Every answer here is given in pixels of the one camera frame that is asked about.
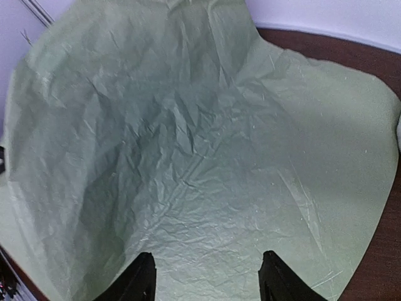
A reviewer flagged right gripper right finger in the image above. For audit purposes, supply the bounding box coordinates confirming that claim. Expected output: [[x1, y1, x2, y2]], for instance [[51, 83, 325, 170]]
[[258, 250, 326, 301]]

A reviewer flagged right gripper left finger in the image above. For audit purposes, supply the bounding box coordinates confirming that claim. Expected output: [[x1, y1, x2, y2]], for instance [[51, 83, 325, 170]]
[[95, 252, 156, 301]]

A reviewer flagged green and tan wrapping paper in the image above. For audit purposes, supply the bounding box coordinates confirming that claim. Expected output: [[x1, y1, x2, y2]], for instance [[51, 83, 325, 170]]
[[1, 1, 400, 300]]

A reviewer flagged white scalloped dish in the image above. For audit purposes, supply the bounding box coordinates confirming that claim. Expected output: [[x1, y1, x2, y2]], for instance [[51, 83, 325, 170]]
[[396, 115, 401, 153]]

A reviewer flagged left aluminium frame post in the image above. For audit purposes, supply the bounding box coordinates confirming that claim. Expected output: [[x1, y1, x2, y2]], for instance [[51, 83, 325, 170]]
[[21, 0, 54, 28]]

